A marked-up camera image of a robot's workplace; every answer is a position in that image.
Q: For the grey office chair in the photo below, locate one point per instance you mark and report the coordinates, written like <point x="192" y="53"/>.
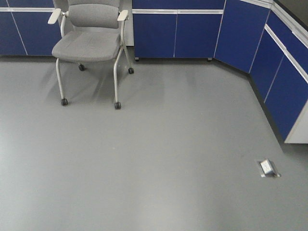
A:
<point x="92" y="31"/>

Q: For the blue cabinet row back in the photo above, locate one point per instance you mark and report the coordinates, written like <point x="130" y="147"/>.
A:
<point x="227" y="30"/>

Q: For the blue cabinet row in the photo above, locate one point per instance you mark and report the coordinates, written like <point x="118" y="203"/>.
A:
<point x="227" y="30"/>
<point x="280" y="71"/>

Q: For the metal floor socket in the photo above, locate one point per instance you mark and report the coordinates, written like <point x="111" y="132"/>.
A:
<point x="267" y="169"/>

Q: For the blue cabinet row right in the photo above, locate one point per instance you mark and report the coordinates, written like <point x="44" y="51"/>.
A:
<point x="280" y="71"/>

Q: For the blue cabinet left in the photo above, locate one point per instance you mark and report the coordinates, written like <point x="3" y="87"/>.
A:
<point x="24" y="28"/>

